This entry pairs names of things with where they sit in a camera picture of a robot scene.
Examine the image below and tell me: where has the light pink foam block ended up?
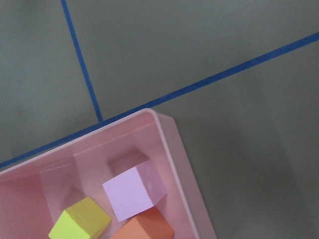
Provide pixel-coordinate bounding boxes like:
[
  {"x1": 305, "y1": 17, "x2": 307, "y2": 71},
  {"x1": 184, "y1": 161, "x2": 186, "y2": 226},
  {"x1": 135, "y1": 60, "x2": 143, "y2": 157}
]
[{"x1": 103, "y1": 160, "x2": 167, "y2": 222}]

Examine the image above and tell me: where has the yellow foam block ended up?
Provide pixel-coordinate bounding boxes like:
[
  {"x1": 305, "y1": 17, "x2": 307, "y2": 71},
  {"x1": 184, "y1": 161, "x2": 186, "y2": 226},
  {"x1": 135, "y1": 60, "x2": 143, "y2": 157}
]
[{"x1": 48, "y1": 197, "x2": 112, "y2": 239}]

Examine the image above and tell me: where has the orange foam block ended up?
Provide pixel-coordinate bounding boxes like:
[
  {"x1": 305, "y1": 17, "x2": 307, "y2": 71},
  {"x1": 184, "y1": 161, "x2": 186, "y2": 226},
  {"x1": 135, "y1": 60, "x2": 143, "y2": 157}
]
[{"x1": 111, "y1": 207, "x2": 175, "y2": 239}]

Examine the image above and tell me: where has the pink plastic bin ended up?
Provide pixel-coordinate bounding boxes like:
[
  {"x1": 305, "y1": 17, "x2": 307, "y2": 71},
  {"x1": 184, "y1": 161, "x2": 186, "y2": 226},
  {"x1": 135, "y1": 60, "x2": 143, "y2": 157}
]
[{"x1": 0, "y1": 109, "x2": 216, "y2": 239}]

